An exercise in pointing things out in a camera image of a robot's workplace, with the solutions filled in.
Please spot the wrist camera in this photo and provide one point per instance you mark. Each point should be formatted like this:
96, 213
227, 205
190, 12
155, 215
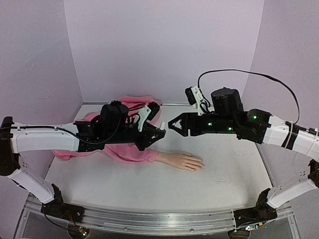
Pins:
196, 99
147, 112

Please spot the pink sweatshirt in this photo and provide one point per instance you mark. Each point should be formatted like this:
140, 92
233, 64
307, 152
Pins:
126, 153

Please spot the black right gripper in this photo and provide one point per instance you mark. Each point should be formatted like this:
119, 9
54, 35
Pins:
189, 124

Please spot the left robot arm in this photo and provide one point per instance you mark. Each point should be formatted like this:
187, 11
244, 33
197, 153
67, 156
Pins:
18, 140

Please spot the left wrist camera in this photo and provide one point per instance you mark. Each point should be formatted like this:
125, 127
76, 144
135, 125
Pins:
147, 112

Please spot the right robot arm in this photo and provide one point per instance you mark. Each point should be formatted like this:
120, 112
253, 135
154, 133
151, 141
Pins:
260, 127

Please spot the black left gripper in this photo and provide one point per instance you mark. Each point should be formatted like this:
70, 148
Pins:
151, 131

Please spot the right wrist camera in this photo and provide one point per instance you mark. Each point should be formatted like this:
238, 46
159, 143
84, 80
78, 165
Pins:
196, 99

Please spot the mannequin hand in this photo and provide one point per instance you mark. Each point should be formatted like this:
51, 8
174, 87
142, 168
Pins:
180, 161

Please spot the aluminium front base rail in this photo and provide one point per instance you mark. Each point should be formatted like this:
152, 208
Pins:
62, 220

